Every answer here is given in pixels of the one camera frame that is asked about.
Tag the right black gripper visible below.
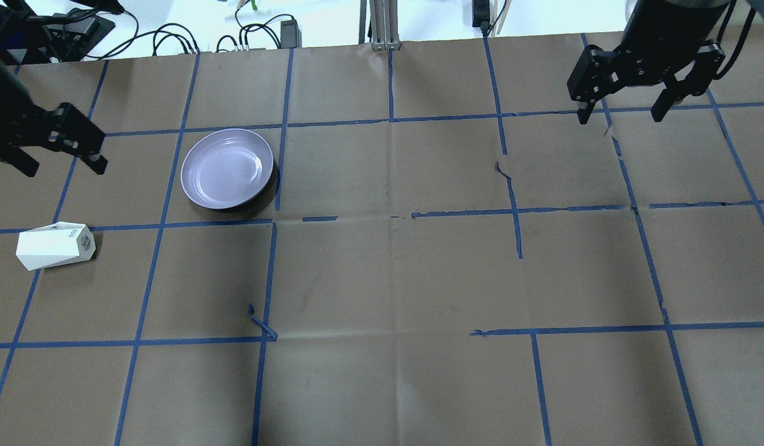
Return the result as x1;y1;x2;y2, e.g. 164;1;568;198
568;1;727;125

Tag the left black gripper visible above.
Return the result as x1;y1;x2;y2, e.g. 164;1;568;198
0;1;108;177

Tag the white faceted cup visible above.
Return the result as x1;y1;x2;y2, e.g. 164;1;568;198
15;221;97;271

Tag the lavender plate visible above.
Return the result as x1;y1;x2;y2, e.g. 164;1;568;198
180;129;275;211

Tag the black power adapter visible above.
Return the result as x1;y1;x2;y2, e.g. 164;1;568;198
279;18;301;49

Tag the aluminium frame post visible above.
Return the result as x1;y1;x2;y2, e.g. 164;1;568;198
358;1;401;53

